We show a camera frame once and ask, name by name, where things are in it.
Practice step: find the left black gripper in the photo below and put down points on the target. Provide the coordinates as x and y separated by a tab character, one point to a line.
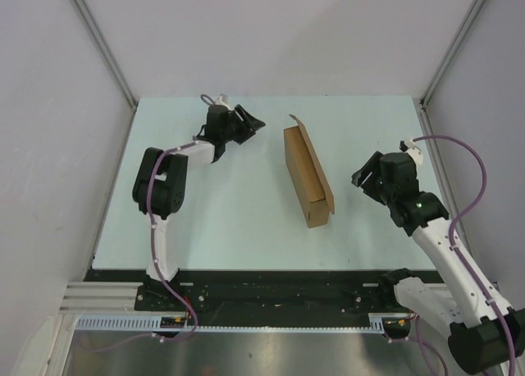
248	126

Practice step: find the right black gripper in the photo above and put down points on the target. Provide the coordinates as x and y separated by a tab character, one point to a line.
372	166

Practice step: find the brown cardboard box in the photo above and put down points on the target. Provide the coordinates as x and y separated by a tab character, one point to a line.
309	180

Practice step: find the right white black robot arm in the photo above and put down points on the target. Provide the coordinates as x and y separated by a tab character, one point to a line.
481	327

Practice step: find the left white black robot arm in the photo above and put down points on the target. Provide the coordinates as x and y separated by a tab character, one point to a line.
160	184

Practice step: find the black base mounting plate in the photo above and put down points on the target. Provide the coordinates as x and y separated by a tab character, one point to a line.
354	291

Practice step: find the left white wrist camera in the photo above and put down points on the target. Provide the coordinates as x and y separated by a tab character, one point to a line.
222	100

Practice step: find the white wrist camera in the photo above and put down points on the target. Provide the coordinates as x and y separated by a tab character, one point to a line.
408	146
222	100

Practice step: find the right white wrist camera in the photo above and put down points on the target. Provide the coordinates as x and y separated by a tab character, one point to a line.
408	146

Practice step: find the right aluminium side rail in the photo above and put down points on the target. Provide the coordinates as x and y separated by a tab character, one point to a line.
436	151

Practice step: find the grey slotted cable duct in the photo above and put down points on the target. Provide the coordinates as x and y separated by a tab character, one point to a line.
157	323

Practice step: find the left aluminium corner post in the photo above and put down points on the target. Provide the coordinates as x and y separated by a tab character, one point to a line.
105	52

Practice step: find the aluminium corner post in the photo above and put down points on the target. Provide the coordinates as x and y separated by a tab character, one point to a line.
474	11
105	52

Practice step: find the right aluminium corner post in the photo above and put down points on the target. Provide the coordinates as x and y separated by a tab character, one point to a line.
474	11

